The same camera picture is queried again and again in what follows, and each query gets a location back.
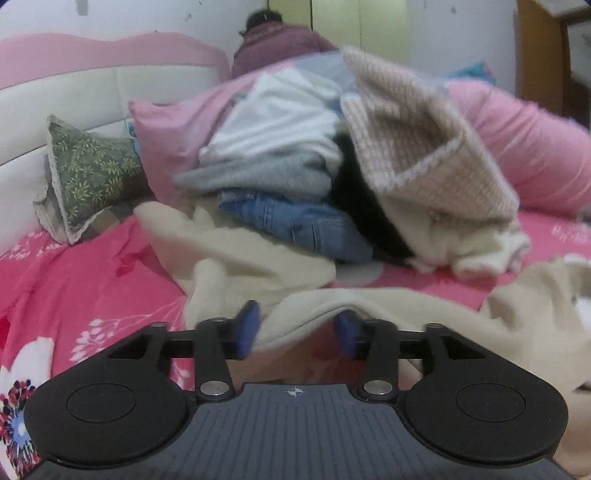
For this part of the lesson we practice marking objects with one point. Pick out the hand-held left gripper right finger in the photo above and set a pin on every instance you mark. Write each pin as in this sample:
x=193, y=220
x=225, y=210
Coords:
x=346, y=334

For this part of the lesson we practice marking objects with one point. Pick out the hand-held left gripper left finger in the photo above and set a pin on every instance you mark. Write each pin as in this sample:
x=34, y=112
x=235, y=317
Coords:
x=247, y=330

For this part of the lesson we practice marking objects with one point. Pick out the beige zip jacket black trim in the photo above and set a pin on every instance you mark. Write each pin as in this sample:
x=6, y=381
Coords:
x=461, y=318

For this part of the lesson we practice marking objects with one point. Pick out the light yellow garment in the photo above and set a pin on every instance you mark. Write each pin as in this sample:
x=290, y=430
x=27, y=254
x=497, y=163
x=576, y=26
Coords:
x=221, y=258

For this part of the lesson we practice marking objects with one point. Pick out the blue jeans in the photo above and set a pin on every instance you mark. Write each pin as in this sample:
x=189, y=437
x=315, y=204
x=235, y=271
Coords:
x=300, y=221

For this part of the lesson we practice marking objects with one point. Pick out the black garment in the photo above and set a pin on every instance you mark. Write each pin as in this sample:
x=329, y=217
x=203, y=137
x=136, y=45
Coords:
x=364, y=207

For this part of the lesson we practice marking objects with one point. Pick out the grey sweater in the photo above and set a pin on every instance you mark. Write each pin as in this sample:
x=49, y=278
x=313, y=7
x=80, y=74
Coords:
x=258, y=177

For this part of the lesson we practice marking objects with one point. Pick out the pink floral blanket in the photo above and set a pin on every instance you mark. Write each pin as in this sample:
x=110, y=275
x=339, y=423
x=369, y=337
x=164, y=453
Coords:
x=92, y=286

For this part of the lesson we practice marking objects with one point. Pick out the white garment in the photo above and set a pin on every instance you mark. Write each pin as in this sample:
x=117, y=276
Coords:
x=281, y=120

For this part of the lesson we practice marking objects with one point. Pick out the green patterned pillow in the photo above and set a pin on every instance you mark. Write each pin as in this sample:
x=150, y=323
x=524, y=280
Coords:
x=92, y=170

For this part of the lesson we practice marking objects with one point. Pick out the pink and grey quilt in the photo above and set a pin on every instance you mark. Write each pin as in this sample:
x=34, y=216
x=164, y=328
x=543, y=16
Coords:
x=521, y=152

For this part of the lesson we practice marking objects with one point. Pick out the blue patterned pillow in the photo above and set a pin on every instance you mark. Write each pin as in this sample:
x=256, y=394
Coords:
x=475, y=74

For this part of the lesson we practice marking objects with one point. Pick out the pink and white headboard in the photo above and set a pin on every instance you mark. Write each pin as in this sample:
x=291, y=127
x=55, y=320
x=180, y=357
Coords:
x=60, y=92

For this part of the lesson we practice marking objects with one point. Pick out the pale yellow wardrobe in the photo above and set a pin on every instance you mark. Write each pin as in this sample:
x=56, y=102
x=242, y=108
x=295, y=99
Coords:
x=360, y=27

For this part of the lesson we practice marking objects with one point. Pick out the brown wooden door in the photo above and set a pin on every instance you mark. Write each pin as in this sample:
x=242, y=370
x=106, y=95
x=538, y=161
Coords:
x=540, y=55

